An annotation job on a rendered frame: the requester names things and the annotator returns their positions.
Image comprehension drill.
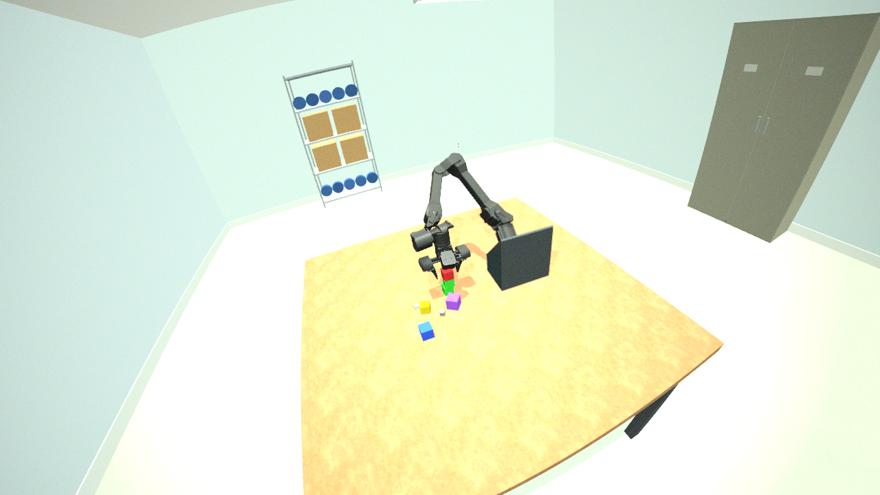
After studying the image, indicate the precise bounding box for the blue block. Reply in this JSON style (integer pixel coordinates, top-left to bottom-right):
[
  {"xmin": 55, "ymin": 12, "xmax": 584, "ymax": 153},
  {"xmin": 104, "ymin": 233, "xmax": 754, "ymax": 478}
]
[{"xmin": 418, "ymin": 321, "xmax": 435, "ymax": 341}]

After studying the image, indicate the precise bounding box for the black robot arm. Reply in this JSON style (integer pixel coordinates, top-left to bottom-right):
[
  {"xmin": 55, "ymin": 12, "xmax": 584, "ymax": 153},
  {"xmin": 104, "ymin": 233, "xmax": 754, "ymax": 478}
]
[{"xmin": 410, "ymin": 153, "xmax": 517, "ymax": 270}]

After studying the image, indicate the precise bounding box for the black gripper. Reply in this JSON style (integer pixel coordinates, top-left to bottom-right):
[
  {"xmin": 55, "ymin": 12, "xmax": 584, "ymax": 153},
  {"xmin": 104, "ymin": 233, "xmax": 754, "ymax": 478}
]
[{"xmin": 418, "ymin": 242, "xmax": 471, "ymax": 279}]

